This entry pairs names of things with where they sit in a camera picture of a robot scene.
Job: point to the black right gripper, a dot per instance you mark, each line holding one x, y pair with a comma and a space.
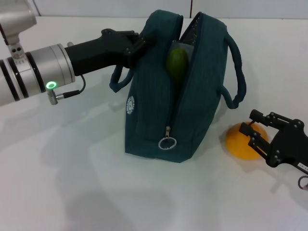
291, 146

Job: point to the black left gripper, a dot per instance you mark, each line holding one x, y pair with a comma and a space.
96, 55

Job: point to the orange round fruit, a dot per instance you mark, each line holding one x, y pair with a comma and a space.
237, 144

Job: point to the green cucumber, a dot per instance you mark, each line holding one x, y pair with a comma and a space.
176, 63

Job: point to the dark teal lunch bag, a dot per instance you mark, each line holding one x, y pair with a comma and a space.
154, 108

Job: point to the silver left wrist plug stub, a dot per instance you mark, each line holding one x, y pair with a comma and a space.
70, 44

